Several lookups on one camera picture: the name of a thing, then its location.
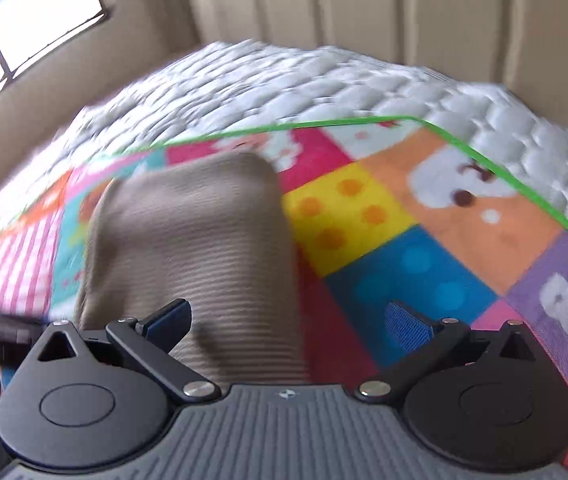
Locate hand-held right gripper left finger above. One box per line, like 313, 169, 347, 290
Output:
36, 298, 217, 404

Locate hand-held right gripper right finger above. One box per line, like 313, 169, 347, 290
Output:
354, 301, 541, 403

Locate beige striped pants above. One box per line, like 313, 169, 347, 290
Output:
72, 151, 309, 386

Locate colourful printed play mat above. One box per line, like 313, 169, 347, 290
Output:
0, 116, 568, 468

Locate white quilted mattress pad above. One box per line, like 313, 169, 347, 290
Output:
58, 42, 568, 266

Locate beige padded headboard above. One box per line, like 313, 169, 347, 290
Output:
184, 0, 568, 138

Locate barred window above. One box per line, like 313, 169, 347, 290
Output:
0, 0, 112, 126

